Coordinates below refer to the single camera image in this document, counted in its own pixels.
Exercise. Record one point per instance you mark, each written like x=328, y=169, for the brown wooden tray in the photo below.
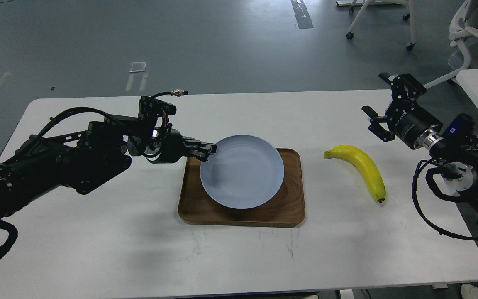
x=285, y=210

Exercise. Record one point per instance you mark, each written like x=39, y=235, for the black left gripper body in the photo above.
x=170, y=150

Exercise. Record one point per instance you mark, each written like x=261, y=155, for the white rolling table base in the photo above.
x=366, y=18

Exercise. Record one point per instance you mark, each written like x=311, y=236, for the white office chair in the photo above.
x=463, y=26

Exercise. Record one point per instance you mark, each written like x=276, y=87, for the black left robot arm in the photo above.
x=83, y=148

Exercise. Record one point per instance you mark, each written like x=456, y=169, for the yellow banana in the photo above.
x=364, y=164

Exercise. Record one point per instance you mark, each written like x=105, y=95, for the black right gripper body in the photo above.
x=409, y=121

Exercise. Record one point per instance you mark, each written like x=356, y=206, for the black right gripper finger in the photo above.
x=403, y=86
x=375, y=124

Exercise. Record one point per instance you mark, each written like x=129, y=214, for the light blue plate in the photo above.
x=245, y=172

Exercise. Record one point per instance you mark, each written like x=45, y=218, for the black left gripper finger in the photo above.
x=192, y=145
x=200, y=154

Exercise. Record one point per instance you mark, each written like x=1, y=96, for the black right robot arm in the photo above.
x=452, y=170

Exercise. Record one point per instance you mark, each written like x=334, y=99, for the white shoe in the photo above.
x=468, y=291

